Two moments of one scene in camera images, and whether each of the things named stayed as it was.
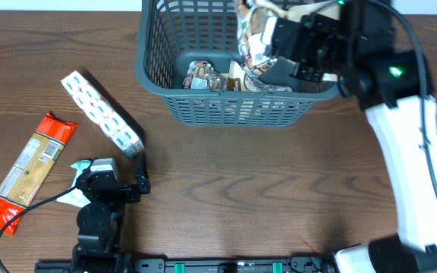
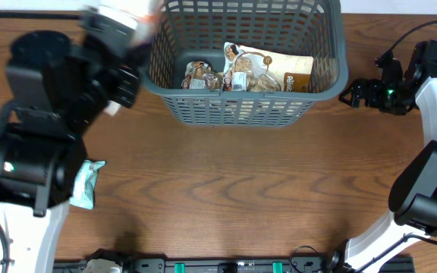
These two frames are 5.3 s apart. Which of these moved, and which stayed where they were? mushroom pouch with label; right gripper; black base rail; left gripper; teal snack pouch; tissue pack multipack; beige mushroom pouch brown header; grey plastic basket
Moved: tissue pack multipack; right gripper; beige mushroom pouch brown header; left gripper
Stayed: black base rail; grey plastic basket; mushroom pouch with label; teal snack pouch
